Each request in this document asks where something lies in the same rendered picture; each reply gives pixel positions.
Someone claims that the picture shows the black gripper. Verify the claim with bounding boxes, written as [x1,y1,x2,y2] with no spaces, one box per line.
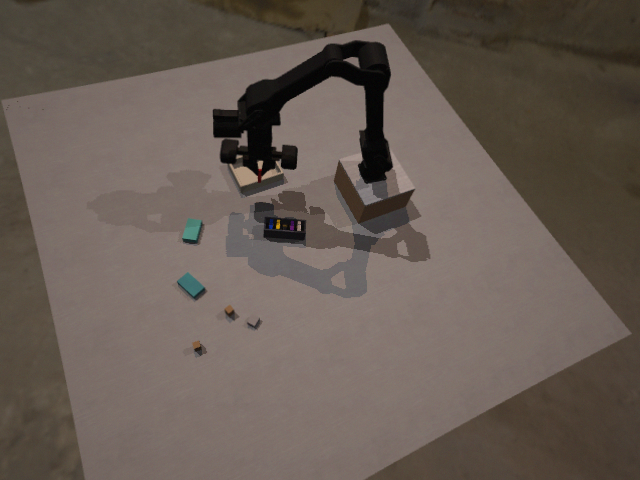
[219,137,298,176]

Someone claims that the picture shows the teal rectangular block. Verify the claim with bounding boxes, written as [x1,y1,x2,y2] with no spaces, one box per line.
[177,272,205,298]
[182,218,202,243]

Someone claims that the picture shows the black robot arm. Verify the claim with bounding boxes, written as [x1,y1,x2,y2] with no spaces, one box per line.
[213,40,393,183]

